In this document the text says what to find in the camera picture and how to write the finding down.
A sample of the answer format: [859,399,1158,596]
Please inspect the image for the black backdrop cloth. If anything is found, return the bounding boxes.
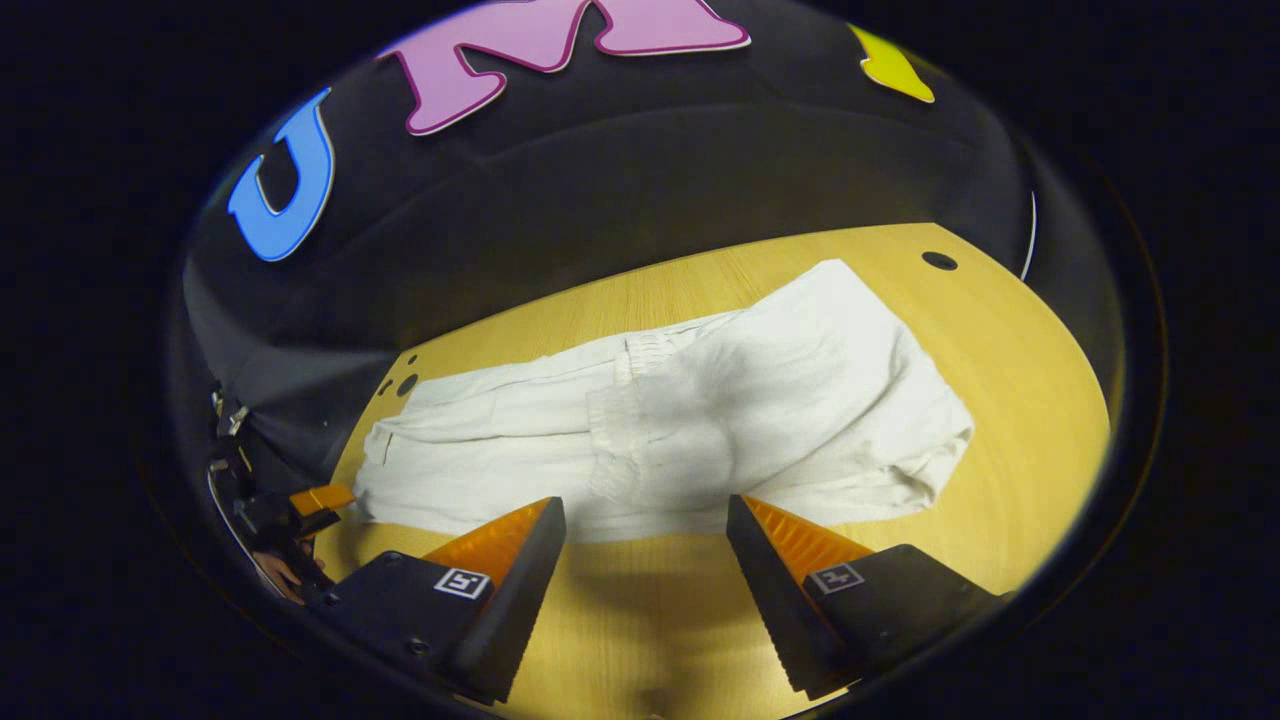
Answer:
[170,0,1061,501]

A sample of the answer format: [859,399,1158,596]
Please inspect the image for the white jeans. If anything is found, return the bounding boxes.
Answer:
[352,258,976,546]

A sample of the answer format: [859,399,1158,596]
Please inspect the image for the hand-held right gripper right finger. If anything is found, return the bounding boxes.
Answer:
[726,494,1011,701]

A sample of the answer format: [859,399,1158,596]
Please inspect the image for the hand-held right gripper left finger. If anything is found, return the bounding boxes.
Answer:
[318,496,568,706]

